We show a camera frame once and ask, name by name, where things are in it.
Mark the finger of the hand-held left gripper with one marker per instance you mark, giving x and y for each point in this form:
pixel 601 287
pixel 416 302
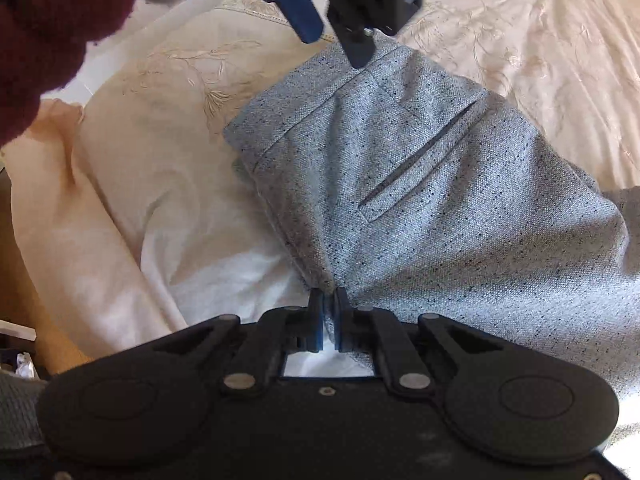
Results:
pixel 301 7
pixel 359 47

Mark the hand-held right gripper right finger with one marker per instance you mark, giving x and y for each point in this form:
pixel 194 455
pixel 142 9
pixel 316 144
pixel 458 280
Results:
pixel 340 331

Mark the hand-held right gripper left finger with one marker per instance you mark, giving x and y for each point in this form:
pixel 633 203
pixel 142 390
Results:
pixel 316 331

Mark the grey speckled pants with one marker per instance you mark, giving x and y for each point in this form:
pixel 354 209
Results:
pixel 425 175

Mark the person's left forearm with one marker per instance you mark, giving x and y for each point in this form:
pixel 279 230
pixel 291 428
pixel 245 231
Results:
pixel 45 35

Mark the pink embroidered satin bedspread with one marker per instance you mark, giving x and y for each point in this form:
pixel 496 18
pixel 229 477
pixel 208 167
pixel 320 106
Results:
pixel 550 35

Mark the cream embroidered pillow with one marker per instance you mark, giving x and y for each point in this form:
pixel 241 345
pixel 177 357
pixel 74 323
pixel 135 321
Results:
pixel 165 150

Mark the peach plain pillow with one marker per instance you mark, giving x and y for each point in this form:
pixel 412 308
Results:
pixel 55 220

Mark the crumpled white paper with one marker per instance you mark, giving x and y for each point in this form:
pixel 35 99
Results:
pixel 25 365

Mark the white flat box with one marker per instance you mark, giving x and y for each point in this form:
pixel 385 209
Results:
pixel 15 331

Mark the grey knit fabric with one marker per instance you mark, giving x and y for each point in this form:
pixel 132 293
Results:
pixel 17 410

